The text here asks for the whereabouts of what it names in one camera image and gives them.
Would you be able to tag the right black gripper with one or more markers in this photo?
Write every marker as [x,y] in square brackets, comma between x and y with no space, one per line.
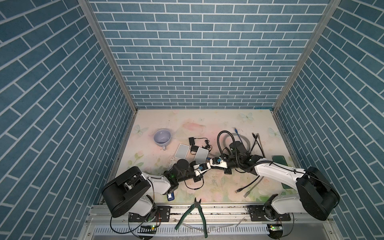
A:
[227,171]

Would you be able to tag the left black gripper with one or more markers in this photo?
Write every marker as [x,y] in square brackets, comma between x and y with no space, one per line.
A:
[197,179]

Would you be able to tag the black power adapter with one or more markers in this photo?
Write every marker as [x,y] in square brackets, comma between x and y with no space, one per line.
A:
[194,149]
[192,141]

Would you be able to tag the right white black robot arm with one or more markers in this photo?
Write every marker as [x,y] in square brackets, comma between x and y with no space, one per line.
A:
[314,193]

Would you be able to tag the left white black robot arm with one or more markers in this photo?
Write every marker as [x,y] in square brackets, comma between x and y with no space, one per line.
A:
[134,191]

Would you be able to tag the blue black handheld tool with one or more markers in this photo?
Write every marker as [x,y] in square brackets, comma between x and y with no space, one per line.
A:
[171,197]

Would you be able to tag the lavender ceramic cup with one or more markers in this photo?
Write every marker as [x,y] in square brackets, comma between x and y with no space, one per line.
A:
[162,138]

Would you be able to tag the left controller board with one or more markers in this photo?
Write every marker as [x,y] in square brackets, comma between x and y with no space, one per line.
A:
[146,232]

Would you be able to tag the controller board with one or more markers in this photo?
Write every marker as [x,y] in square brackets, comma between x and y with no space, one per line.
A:
[146,232]
[275,229]

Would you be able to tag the right controller board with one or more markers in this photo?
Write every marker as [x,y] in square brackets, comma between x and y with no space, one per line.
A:
[275,229]

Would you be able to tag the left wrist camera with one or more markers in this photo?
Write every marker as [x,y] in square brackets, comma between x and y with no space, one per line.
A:
[201,168]

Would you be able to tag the aluminium front rail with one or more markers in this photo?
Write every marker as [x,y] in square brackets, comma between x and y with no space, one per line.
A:
[224,222]

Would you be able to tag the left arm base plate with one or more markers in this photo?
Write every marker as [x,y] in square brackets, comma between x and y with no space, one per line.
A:
[160,212]

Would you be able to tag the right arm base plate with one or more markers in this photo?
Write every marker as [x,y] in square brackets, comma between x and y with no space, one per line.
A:
[259,213]

